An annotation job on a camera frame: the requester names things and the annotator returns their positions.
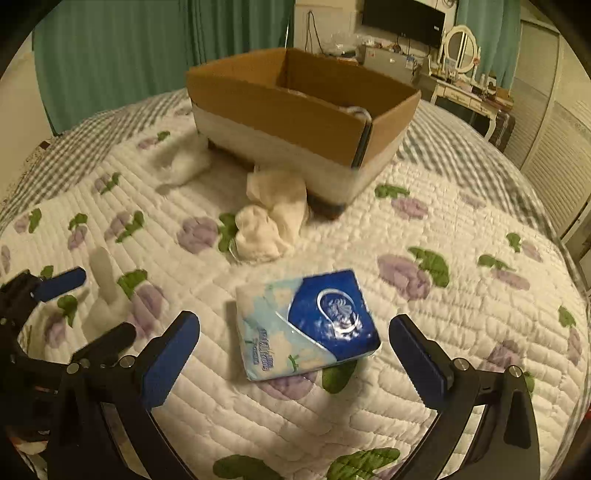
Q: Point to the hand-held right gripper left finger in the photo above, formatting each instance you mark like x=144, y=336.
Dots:
x=170, y=364

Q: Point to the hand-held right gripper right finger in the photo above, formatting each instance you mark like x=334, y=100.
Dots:
x=418, y=369

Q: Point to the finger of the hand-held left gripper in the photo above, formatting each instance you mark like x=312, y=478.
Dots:
x=108, y=340
x=60, y=282

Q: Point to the white sock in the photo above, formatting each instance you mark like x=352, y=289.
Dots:
x=102, y=277

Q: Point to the blue tissue packet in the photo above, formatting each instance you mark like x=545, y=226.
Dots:
x=332, y=314

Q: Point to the brown cardboard box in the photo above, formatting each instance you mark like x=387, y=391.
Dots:
x=258, y=101

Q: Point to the grey checked bed sheet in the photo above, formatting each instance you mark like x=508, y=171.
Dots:
x=69, y=138

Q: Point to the floral quilted blanket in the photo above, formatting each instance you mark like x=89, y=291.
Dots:
x=461, y=230

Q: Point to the white crumpled cloth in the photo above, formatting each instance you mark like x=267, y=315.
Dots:
x=258, y=235

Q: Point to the white fluffy cloth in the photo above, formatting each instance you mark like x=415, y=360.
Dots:
x=189, y=159

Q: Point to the cream crumpled cloth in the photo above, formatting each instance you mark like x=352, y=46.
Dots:
x=279, y=191

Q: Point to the wide green curtain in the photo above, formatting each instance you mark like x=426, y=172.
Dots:
x=115, y=55

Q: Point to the dark brown stool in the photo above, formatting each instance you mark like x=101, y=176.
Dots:
x=503, y=129

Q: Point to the white louvered wardrobe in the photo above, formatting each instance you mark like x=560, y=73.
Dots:
x=554, y=138

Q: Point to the cream dressing table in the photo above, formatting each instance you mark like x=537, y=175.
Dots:
x=461, y=98

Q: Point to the grey metal box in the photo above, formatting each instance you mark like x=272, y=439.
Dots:
x=383, y=60

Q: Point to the oval vanity mirror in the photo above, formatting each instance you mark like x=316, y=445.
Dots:
x=459, y=46

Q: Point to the clear plastic bag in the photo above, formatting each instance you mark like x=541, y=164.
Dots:
x=339, y=46

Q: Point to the black television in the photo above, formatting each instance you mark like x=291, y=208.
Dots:
x=401, y=18

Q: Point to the narrow green curtain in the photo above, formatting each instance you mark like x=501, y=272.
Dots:
x=503, y=27

